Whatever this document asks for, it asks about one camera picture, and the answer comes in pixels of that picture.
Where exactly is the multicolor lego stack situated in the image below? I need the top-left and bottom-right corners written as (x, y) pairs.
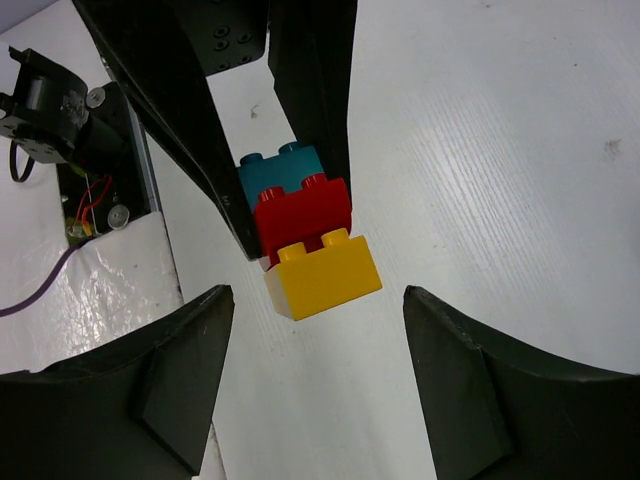
top-left (238, 142), bottom-right (382, 321)

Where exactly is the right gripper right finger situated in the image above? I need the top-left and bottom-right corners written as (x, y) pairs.
top-left (403, 286), bottom-right (639, 479)

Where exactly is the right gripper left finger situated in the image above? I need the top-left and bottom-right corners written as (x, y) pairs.
top-left (1, 285), bottom-right (234, 479)

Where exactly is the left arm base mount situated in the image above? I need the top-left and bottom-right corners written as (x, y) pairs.
top-left (1, 44), bottom-right (159, 244)

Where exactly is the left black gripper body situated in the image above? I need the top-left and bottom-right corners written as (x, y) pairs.
top-left (174, 0), bottom-right (270, 77)

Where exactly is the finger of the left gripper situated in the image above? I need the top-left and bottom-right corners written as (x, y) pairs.
top-left (268, 0), bottom-right (358, 186)
top-left (74, 1), bottom-right (260, 260)

